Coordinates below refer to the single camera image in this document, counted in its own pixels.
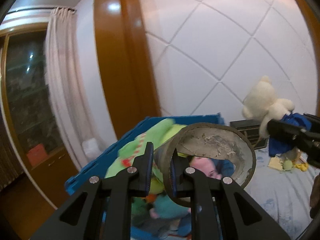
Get red box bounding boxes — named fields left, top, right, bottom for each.
left=26, top=144, right=47, bottom=165

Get light green plush toy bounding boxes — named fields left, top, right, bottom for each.
left=105, top=118, right=187, bottom=195

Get white curtain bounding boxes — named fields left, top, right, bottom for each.
left=44, top=6, right=118, bottom=160

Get dark curtain rail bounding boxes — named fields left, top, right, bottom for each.
left=6, top=5, right=75, bottom=15

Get black framed box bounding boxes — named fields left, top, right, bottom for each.
left=229, top=119, right=270, bottom=151

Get white padded headboard wooden frame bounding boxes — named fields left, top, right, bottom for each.
left=90, top=0, right=318, bottom=140

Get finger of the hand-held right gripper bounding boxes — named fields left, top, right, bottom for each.
left=267, top=119, right=320, bottom=168
left=303, top=113, right=320, bottom=125

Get wooden glass door cabinet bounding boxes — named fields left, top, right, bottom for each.
left=0, top=22, right=78, bottom=205

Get blue floral bed sheet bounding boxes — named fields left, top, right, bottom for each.
left=244, top=145, right=320, bottom=240

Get person's right forearm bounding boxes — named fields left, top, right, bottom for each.
left=309, top=179, right=320, bottom=219

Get grey tape roll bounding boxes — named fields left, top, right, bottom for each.
left=153, top=122, right=257, bottom=208

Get white teddy bear blue clothes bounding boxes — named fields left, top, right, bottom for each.
left=241, top=75, right=312, bottom=162

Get white plastic container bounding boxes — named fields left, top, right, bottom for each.
left=82, top=138, right=104, bottom=162

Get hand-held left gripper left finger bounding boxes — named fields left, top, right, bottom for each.
left=29, top=141, right=154, bottom=240

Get blue plastic crate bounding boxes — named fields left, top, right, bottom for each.
left=64, top=114, right=225, bottom=240

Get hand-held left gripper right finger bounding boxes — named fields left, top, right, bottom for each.
left=169, top=149, right=292, bottom=240

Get pale yellow sponge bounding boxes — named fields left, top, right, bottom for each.
left=268, top=156, right=284, bottom=172

